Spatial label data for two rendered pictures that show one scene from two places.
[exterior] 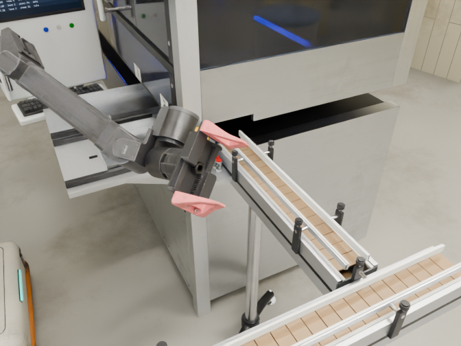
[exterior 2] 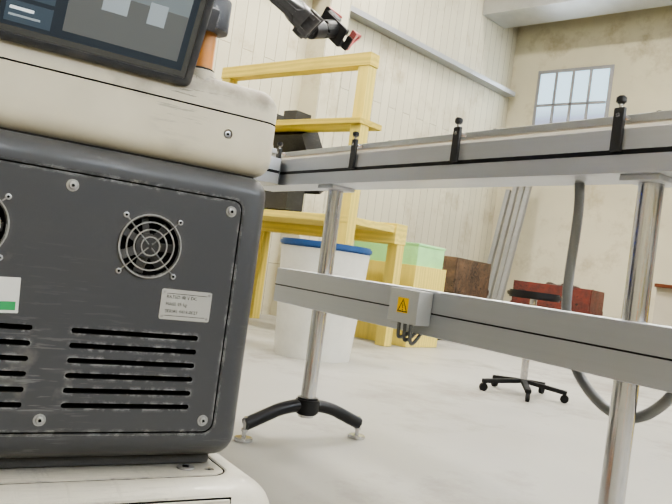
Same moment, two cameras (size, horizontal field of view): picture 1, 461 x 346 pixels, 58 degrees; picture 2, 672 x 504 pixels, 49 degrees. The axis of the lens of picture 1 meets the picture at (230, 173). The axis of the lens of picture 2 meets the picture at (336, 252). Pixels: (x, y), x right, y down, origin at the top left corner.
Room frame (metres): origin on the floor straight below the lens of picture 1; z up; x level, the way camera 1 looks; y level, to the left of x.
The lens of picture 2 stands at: (0.74, 2.37, 0.58)
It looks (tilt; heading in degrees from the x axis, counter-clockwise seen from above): 1 degrees up; 263
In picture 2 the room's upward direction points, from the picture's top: 8 degrees clockwise
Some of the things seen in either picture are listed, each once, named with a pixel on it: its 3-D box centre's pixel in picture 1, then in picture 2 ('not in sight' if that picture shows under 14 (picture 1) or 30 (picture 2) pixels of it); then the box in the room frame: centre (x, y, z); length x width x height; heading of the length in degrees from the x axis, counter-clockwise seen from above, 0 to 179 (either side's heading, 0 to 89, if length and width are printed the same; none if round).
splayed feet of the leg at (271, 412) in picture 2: not in sight; (305, 418); (0.46, -0.06, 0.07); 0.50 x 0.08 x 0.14; 27
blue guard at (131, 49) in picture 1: (108, 25); not in sight; (2.13, 0.61, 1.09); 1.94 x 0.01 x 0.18; 27
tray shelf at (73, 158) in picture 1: (116, 130); not in sight; (1.46, 0.46, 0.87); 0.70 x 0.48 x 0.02; 27
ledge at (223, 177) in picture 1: (213, 171); not in sight; (1.18, 0.06, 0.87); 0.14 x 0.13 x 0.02; 117
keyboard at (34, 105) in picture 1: (63, 98); not in sight; (1.86, 0.81, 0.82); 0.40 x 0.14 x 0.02; 124
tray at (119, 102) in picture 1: (121, 103); not in sight; (1.65, 0.47, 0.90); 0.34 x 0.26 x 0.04; 117
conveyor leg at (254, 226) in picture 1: (252, 267); not in sight; (1.11, -0.09, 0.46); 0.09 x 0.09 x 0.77; 27
